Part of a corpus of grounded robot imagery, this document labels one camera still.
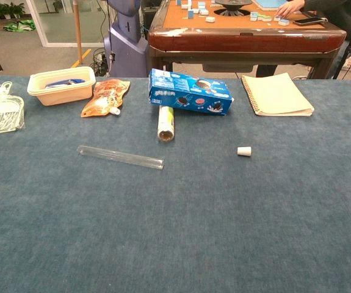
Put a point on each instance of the clear glass test tube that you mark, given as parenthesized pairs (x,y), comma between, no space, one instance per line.
(120,156)

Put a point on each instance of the white conical stopper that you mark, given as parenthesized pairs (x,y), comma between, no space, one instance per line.
(244,151)

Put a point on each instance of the cling film roll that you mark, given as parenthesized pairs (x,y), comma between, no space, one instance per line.
(166,122)

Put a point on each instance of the blue cookie box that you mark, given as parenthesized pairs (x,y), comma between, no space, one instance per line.
(187,91)

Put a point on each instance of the blue carpet table cover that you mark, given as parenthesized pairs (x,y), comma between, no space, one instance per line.
(175,219)

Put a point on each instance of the orange spout pouch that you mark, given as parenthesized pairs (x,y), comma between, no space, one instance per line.
(105,94)

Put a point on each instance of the yellow spiral notebook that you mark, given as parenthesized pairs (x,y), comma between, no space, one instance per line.
(276,94)

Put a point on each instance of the blue item inside container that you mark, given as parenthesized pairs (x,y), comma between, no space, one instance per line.
(71,81)

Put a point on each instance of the beige plastic container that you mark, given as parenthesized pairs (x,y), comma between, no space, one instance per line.
(62,96)

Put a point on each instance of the brown mahjong table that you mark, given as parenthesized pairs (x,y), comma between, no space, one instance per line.
(239,39)

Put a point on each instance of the black mahjong table dial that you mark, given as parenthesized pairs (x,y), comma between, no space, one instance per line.
(233,7)

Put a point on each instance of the wooden pole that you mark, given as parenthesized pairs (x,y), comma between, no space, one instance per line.
(77,30)

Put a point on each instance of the blue mahjong mat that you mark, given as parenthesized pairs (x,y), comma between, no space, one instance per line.
(269,3)

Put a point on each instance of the clear bagged green comb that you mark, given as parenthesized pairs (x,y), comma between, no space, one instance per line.
(1,113)

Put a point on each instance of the black smartphone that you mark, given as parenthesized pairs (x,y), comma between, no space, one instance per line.
(308,21)

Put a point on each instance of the green bag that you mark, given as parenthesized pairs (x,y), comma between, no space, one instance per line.
(19,26)

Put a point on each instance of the row of potted plants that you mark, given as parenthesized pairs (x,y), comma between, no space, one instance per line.
(1,10)

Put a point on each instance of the purple robot pedestal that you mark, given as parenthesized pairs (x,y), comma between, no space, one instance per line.
(126,52)

